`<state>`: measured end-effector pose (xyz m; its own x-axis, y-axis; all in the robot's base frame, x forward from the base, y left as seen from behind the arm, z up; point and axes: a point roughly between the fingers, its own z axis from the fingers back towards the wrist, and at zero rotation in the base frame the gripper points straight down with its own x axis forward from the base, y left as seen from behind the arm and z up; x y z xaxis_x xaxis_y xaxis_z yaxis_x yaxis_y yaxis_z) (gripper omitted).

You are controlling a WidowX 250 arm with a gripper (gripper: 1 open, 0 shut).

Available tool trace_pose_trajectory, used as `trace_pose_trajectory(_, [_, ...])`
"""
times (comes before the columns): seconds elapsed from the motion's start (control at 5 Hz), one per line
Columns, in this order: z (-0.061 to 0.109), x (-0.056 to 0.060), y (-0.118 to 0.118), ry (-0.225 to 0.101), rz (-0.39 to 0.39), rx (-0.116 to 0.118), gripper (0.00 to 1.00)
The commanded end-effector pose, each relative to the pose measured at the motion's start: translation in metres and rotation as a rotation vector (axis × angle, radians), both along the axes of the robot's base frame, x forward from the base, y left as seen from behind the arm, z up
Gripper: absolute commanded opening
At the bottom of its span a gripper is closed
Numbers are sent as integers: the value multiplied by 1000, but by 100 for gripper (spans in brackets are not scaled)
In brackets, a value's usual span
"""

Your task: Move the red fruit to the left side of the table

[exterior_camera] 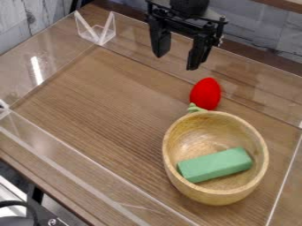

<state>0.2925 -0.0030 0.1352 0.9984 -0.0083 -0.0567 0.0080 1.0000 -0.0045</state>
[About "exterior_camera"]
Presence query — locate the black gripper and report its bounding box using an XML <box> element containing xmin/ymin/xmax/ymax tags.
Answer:
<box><xmin>146</xmin><ymin>0</ymin><xmax>228</xmax><ymax>71</ymax></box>

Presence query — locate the red plush strawberry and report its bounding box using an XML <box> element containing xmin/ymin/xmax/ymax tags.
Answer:
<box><xmin>188</xmin><ymin>77</ymin><xmax>222</xmax><ymax>112</ymax></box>

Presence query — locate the wooden bowl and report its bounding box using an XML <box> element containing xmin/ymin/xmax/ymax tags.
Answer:
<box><xmin>162</xmin><ymin>111</ymin><xmax>269</xmax><ymax>206</ymax></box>

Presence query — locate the green rectangular block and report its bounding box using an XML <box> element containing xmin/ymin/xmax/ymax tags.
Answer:
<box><xmin>177</xmin><ymin>147</ymin><xmax>253</xmax><ymax>183</ymax></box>

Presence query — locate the clear acrylic corner bracket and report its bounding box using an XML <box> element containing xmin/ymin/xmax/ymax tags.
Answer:
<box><xmin>75</xmin><ymin>11</ymin><xmax>117</xmax><ymax>46</ymax></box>

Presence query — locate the clear acrylic enclosure wall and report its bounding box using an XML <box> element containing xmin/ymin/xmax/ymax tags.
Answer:
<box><xmin>0</xmin><ymin>3</ymin><xmax>302</xmax><ymax>226</ymax></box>

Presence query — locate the black metal table frame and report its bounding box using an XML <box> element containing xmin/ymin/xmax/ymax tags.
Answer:
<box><xmin>26</xmin><ymin>184</ymin><xmax>83</xmax><ymax>226</ymax></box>

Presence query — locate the black cable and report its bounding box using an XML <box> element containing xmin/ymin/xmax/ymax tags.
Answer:
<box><xmin>0</xmin><ymin>200</ymin><xmax>41</xmax><ymax>226</ymax></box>

